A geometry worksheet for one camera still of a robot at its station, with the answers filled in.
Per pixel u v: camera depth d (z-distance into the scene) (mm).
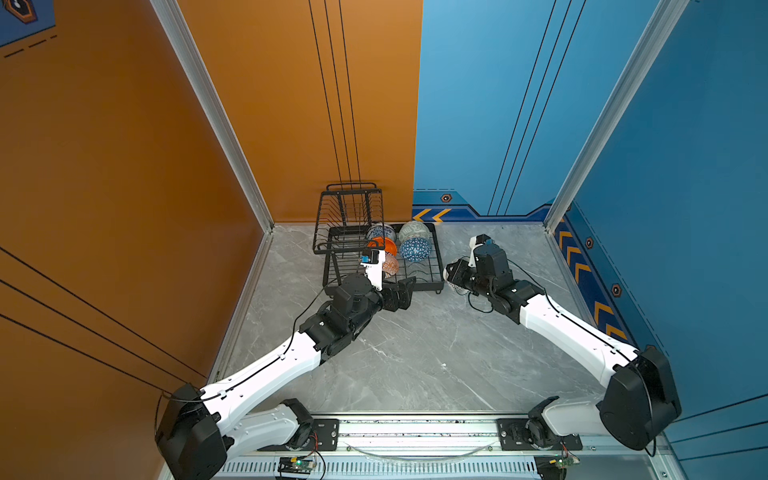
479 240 744
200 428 384
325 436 740
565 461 696
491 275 612
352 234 1089
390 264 1025
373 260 632
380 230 1112
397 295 656
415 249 1087
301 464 707
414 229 1122
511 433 730
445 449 725
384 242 1023
